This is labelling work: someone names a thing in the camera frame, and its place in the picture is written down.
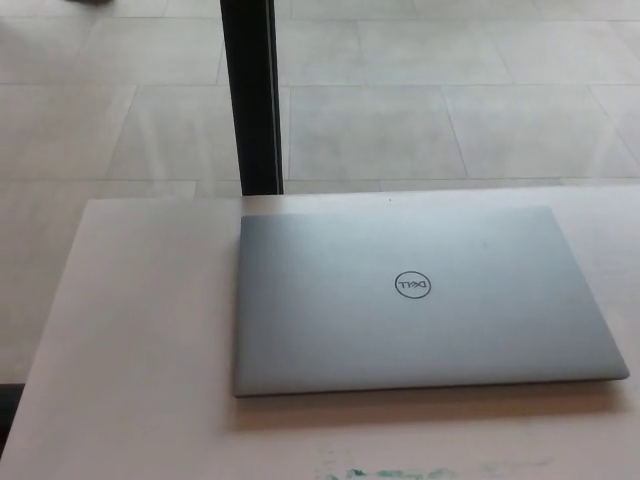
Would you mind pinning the black vertical post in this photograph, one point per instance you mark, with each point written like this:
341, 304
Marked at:
252, 100

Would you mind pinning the silver Dell laptop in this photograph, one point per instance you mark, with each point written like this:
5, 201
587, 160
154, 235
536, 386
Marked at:
400, 310

